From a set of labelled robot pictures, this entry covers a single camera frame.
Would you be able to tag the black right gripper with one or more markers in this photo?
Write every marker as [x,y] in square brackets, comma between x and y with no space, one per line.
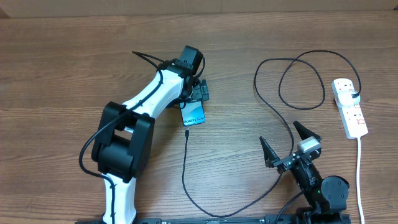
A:
[272,160]

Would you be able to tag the Samsung Galaxy smartphone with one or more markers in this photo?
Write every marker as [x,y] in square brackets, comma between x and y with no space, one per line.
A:
[192,113]

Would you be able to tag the white power strip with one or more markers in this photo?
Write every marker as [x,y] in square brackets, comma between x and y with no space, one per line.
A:
[352,117]

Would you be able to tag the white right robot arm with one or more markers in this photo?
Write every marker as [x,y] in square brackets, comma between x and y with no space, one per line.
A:
[326,196]

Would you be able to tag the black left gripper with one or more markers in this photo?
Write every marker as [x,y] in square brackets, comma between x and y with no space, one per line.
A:
[199,90]

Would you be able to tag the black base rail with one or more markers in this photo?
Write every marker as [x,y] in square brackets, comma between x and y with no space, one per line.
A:
[202,221]

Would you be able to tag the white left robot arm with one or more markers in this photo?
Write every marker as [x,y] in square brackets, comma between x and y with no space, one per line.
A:
[123,140]

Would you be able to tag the white charger plug adapter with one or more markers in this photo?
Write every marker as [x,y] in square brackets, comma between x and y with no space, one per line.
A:
[347,98]

